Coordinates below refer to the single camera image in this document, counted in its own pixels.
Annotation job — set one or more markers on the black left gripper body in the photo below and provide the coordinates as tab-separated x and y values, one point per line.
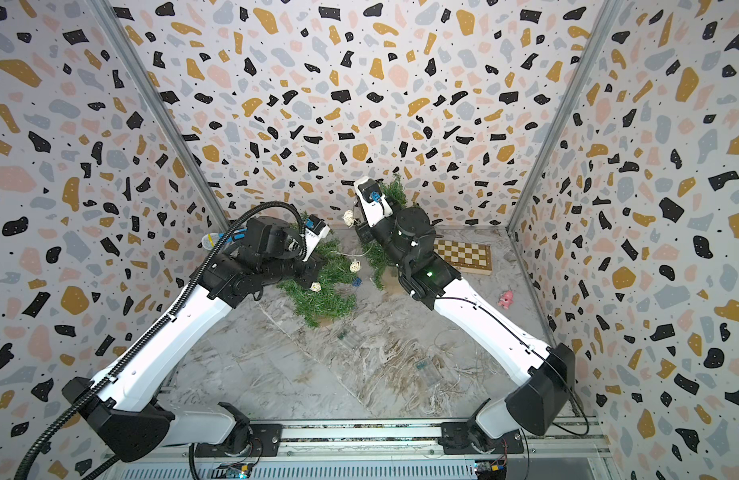
296	269

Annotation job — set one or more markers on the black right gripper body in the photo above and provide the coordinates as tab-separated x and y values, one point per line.
387	237

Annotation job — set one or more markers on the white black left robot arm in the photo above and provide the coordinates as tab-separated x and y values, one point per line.
126	414

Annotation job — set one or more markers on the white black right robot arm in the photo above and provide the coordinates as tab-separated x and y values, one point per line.
543	375

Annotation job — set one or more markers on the green right christmas tree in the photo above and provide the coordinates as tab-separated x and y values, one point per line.
373	251

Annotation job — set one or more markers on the green christmas tree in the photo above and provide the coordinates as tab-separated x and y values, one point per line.
333	298
373	251

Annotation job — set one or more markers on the green left christmas tree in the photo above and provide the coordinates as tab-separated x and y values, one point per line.
333	298

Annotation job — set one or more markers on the wooden chess board box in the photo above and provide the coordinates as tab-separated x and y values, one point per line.
466	257

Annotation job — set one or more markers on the blue toy microphone on stand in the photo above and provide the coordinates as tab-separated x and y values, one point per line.
211	240

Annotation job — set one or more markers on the pink pig toy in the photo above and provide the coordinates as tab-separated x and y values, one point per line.
506	300

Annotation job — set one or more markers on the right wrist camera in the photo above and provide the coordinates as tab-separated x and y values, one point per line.
376	207

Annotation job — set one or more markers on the metal left corner post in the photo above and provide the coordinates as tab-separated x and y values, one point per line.
106	18

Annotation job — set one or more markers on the metal corner post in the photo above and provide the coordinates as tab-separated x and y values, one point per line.
106	18
601	27

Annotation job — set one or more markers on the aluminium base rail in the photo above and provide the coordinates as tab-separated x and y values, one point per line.
387	449

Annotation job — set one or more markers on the metal right corner post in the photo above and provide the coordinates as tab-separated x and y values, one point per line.
601	27

